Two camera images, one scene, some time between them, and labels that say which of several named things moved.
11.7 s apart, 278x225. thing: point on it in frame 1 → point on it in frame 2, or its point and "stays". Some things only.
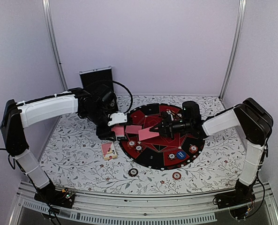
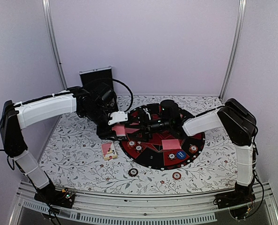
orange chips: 193,149 stays
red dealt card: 145,134 → 170,144
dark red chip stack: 132,172 stays
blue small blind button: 181,154 stays
